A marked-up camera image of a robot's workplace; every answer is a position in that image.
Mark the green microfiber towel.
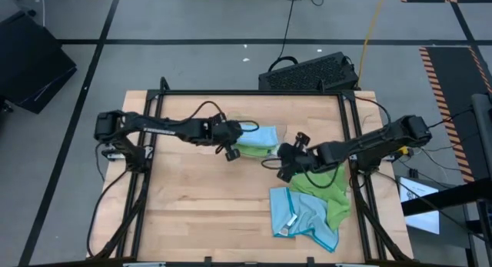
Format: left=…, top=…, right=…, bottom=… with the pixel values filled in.
left=288, top=165, right=352, bottom=232
left=236, top=143, right=280, bottom=159

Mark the black hanging cable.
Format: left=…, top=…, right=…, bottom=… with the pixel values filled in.
left=268, top=0, right=299, bottom=72

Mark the large black equipment case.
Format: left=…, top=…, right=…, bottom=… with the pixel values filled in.
left=0, top=11, right=78, bottom=115

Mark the grey metal post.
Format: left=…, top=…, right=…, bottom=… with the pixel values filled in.
left=471, top=92, right=492, bottom=183

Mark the black perforated computer case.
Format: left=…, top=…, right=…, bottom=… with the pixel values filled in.
left=258, top=51, right=361, bottom=92

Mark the clear plastic bin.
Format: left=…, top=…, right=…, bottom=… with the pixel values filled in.
left=226, top=111, right=289, bottom=160

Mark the blue teal-edged microfiber towel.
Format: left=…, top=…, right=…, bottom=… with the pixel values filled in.
left=268, top=186, right=340, bottom=253
left=234, top=125, right=280, bottom=149

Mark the white printed sheet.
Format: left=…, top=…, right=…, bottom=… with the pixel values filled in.
left=398, top=175, right=441, bottom=235

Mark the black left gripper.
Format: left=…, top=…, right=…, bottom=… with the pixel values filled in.
left=207, top=113, right=246, bottom=162

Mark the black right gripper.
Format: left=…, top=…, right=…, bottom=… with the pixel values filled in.
left=276, top=131, right=324, bottom=184

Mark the black metal stand beam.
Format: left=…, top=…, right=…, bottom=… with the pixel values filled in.
left=401, top=177, right=492, bottom=217

